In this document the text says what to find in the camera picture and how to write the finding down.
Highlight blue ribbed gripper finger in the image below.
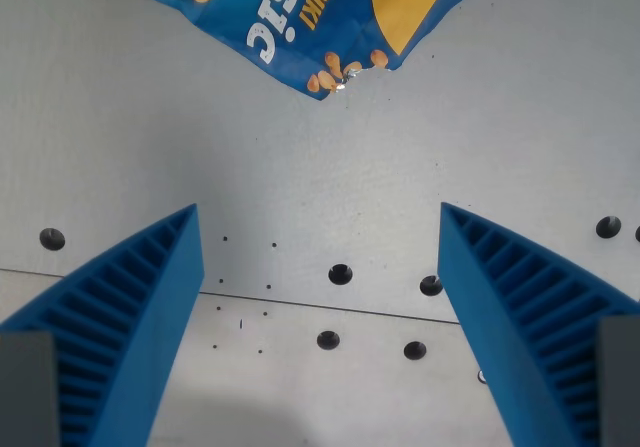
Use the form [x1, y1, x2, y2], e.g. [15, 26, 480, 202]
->
[0, 203, 206, 447]
[437, 201, 640, 447]

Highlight blue peanut snack bag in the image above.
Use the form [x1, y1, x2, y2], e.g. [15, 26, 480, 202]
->
[118, 0, 495, 101]

